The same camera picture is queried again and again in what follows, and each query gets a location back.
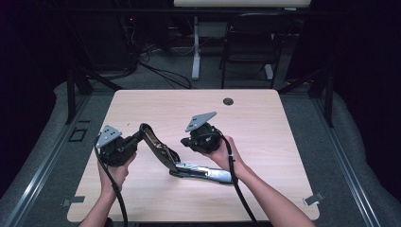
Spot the black floor cable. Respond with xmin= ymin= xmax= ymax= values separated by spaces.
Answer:
xmin=138 ymin=61 xmax=193 ymax=90

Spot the dark equipment with red light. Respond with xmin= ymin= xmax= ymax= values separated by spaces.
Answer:
xmin=74 ymin=12 xmax=140 ymax=73

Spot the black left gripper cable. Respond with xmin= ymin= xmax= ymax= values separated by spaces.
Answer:
xmin=93 ymin=144 xmax=129 ymax=227

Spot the grey tape piece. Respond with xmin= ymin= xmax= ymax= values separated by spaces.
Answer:
xmin=303 ymin=191 xmax=325 ymax=207
xmin=61 ymin=195 xmax=86 ymax=208

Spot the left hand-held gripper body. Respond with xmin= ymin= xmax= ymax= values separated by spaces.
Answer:
xmin=95 ymin=125 xmax=140 ymax=167

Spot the black tape square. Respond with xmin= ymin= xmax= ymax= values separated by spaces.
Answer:
xmin=67 ymin=126 xmax=89 ymax=143

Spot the person's right hand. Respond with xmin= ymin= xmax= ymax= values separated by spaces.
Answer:
xmin=206 ymin=135 xmax=249 ymax=179

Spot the black folding chair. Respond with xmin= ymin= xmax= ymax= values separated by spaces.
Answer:
xmin=219 ymin=12 xmax=292 ymax=90

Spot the tangled cable bundle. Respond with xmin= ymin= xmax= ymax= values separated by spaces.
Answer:
xmin=137 ymin=43 xmax=166 ymax=64

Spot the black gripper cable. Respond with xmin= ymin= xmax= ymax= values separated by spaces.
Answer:
xmin=93 ymin=144 xmax=129 ymax=227
xmin=213 ymin=126 xmax=259 ymax=227

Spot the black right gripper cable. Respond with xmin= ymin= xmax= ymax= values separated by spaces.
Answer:
xmin=213 ymin=126 xmax=259 ymax=227

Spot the black metal stand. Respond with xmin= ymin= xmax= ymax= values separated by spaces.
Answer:
xmin=277 ymin=67 xmax=336 ymax=129
xmin=64 ymin=65 xmax=125 ymax=125

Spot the aluminium floor rail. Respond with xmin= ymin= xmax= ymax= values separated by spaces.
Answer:
xmin=2 ymin=94 xmax=93 ymax=227
xmin=311 ymin=96 xmax=383 ymax=227

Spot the black stapler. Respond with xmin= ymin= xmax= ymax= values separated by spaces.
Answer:
xmin=139 ymin=122 xmax=235 ymax=185

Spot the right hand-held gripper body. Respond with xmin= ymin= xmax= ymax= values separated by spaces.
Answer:
xmin=184 ymin=111 xmax=223 ymax=155

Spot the white standing desk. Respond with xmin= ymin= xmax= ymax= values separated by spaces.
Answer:
xmin=173 ymin=0 xmax=312 ymax=81

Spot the person's left hand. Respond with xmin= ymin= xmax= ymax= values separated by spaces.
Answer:
xmin=97 ymin=151 xmax=137 ymax=197

